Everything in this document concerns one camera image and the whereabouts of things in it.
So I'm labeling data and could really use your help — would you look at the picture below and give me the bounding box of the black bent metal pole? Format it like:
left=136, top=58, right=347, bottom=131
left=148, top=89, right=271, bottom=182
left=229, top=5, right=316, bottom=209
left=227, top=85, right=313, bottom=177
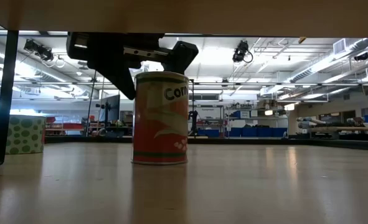
left=188, top=78, right=196, bottom=113

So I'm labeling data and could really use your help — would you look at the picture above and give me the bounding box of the black monitor on stand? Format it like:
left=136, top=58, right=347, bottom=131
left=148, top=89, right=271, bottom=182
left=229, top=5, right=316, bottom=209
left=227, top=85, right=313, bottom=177
left=95, top=94, right=121, bottom=125

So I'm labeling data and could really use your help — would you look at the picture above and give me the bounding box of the black ceiling camera with cable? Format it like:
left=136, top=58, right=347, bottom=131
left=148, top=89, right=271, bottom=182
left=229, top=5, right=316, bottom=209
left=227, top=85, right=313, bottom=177
left=23, top=38, right=66, bottom=69

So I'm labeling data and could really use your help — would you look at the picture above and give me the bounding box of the wooden background table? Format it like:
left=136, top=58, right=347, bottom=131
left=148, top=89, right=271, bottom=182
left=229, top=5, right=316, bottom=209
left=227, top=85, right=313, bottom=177
left=308, top=125, right=368, bottom=141

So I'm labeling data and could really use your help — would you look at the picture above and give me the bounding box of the thin black hanging cable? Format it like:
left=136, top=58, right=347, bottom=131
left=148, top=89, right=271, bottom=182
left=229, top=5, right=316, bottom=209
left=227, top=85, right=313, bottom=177
left=85, top=70, right=98, bottom=138

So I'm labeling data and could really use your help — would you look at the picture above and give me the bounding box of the grey background shelving rack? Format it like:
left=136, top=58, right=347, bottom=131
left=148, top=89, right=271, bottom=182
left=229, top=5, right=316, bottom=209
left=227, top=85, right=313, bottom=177
left=222, top=104, right=289, bottom=138

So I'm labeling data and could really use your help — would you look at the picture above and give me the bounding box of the silver ventilation duct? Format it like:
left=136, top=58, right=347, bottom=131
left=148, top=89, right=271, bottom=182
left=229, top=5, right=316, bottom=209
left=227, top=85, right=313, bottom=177
left=288, top=37, right=368, bottom=84

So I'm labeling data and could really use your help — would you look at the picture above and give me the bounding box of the tall orange corn can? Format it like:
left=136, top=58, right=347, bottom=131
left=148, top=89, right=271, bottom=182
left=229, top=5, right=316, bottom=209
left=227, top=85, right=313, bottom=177
left=131, top=71, right=190, bottom=166

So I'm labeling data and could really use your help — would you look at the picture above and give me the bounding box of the grey rolled material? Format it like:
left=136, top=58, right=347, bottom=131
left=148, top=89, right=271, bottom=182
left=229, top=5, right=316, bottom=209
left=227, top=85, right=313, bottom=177
left=296, top=116, right=325, bottom=129

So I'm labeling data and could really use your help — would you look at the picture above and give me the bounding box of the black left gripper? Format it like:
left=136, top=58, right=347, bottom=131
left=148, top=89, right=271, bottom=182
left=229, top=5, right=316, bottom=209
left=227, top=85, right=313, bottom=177
left=66, top=31, right=200, bottom=101

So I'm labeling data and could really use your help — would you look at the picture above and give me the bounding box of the wooden shelf board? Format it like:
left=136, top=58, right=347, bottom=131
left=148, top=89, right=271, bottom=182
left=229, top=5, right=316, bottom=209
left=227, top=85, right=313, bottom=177
left=0, top=0, right=368, bottom=39

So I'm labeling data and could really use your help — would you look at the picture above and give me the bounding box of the black metal shelf leg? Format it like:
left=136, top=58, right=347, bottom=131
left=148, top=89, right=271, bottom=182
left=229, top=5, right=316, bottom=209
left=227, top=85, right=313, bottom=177
left=0, top=17, right=19, bottom=169

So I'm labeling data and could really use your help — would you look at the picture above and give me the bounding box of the green dotted peas can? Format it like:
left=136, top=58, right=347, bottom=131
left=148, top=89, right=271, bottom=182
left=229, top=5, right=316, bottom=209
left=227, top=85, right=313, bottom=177
left=4, top=114, right=46, bottom=155

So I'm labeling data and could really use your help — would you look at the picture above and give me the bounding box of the thin yellowish hanging cable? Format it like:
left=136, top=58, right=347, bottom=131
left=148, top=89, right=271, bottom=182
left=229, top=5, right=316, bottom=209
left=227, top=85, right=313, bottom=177
left=97, top=77, right=106, bottom=132

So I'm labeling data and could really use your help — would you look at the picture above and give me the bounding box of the black overhead camera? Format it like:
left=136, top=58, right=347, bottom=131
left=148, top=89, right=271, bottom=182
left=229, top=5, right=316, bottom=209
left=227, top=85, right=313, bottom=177
left=232, top=39, right=254, bottom=64

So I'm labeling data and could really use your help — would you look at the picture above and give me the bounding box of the red background shelving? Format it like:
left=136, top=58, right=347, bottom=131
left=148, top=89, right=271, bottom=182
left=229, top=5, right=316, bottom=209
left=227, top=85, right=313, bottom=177
left=45, top=115, right=86, bottom=132

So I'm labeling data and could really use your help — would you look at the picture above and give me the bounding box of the black table frame rail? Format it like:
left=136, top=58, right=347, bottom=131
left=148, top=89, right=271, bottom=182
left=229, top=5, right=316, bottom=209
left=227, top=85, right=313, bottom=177
left=0, top=135, right=368, bottom=152

